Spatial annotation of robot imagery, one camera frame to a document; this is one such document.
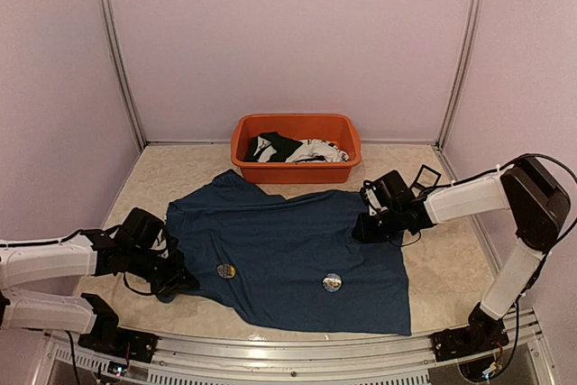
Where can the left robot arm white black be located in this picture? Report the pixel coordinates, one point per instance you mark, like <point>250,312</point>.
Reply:
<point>141,245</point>

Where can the left aluminium corner post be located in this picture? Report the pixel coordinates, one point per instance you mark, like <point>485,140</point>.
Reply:
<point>115,52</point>

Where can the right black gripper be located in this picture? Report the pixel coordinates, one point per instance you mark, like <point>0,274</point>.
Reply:
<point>366,233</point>

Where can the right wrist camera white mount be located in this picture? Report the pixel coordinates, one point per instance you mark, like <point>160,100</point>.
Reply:
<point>370,199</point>

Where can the black square display box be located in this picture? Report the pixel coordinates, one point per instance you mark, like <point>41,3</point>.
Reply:
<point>426,177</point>

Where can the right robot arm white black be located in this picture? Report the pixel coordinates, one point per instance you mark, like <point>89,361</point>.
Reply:
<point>523,186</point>

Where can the dark blue t-shirt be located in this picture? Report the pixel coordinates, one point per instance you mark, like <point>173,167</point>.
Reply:
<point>282,248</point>

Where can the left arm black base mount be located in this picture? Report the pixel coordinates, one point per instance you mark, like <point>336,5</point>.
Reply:
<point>127,344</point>

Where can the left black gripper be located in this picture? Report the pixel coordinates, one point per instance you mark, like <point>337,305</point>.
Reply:
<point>176,279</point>

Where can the right aluminium corner post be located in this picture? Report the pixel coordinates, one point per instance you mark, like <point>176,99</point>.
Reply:
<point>465,54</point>

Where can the black and white garment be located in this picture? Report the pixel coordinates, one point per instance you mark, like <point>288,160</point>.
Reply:
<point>275,148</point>

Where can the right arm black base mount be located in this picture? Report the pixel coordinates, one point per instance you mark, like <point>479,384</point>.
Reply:
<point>451,344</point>

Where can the orange plastic tub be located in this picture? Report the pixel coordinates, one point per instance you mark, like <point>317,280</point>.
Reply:
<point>337,129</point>

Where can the aluminium corner post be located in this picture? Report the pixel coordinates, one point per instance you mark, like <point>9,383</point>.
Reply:
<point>115,52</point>
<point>465,54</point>

